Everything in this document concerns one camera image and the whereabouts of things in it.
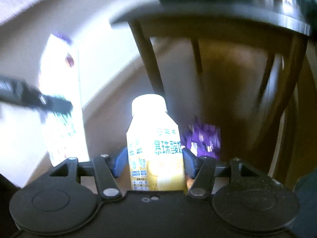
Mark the yellow drink bottle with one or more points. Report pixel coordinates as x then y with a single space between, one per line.
153 133

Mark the purple towel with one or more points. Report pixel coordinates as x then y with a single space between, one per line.
37 0

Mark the wooden chair with black seat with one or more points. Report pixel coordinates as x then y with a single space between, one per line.
223 17

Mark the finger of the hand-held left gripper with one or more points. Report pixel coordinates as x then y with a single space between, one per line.
54 105

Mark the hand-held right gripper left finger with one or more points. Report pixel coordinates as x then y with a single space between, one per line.
118 163

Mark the purple wrapper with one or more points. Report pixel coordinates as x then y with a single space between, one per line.
203 138

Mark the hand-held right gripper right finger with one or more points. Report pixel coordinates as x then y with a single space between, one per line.
188 164

